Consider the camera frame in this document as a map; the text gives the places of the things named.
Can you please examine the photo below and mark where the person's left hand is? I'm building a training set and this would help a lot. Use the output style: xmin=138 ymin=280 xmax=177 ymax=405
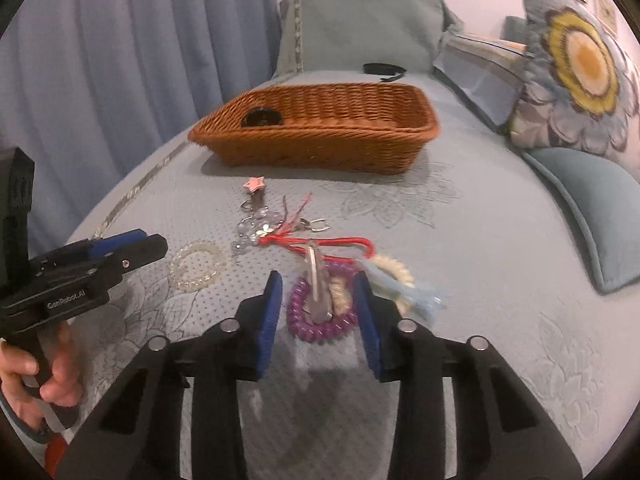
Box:
xmin=0 ymin=320 xmax=84 ymax=434

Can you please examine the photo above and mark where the floral sunflower pillow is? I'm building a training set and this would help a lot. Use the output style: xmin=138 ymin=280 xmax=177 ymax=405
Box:
xmin=509 ymin=0 xmax=639 ymax=178

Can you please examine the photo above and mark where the brown wicker basket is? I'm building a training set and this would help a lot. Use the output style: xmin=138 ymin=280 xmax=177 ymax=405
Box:
xmin=188 ymin=82 xmax=440 ymax=174

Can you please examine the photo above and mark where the blue curtain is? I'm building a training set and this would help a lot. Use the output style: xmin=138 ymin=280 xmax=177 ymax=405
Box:
xmin=1 ymin=0 xmax=280 ymax=255

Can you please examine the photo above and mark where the black wrist watch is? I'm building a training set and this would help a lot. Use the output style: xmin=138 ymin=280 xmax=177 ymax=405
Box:
xmin=241 ymin=106 xmax=283 ymax=128

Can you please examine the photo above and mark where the green-blue bed cover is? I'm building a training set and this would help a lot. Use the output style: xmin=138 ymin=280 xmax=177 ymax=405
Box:
xmin=75 ymin=76 xmax=639 ymax=479

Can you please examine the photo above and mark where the silver hair clip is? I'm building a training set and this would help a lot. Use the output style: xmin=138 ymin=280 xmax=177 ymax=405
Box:
xmin=304 ymin=240 xmax=333 ymax=325

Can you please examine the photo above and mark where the silver butterfly crystal chain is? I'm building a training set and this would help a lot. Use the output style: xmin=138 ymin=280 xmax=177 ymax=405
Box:
xmin=230 ymin=208 xmax=289 ymax=256

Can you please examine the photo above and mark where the purple coil bracelet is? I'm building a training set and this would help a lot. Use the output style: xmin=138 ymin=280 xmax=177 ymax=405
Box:
xmin=286 ymin=258 xmax=362 ymax=344

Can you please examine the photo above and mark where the teal headboard cushion cover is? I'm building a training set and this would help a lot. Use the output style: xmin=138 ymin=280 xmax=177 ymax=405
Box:
xmin=276 ymin=0 xmax=464 ymax=76

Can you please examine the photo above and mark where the teal piped cushion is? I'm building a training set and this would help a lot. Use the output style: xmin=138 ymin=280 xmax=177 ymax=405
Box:
xmin=522 ymin=148 xmax=639 ymax=294

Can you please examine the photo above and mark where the black strap on bed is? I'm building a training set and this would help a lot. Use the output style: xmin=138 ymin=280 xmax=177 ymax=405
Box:
xmin=362 ymin=62 xmax=407 ymax=84

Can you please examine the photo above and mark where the small white framed picture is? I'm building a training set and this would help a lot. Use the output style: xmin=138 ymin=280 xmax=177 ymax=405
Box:
xmin=594 ymin=0 xmax=617 ymax=38

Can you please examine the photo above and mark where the clear beaded bracelet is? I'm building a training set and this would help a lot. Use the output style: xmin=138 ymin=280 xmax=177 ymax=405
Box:
xmin=168 ymin=239 xmax=229 ymax=294

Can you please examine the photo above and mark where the red cord knot charm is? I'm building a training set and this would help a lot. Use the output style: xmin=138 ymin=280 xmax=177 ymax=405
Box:
xmin=256 ymin=193 xmax=376 ymax=259

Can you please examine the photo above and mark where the pink star keychain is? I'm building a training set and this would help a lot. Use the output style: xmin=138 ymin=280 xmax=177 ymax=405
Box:
xmin=241 ymin=177 xmax=266 ymax=211

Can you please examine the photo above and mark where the striped blue pillow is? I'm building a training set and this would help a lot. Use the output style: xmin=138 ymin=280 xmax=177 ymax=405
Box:
xmin=434 ymin=32 xmax=525 ymax=133

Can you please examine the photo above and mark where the small teal pillow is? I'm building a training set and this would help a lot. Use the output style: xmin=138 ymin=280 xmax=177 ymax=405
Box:
xmin=500 ymin=15 xmax=527 ymax=44

